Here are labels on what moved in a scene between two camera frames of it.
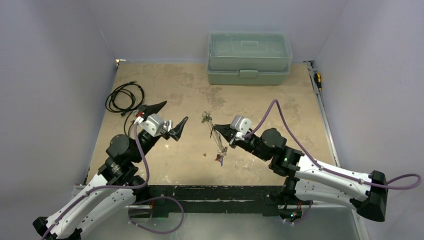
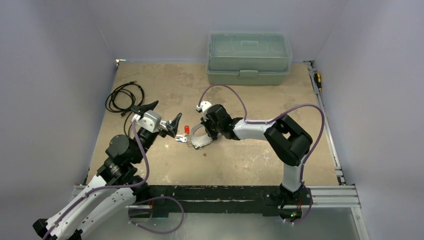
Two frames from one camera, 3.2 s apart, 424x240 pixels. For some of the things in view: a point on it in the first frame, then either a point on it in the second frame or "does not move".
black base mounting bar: (217, 199) does not move
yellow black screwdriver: (317, 76) does not move
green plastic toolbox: (249, 58) does not move
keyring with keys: (222, 150) → (191, 139)
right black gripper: (232, 137) → (205, 124)
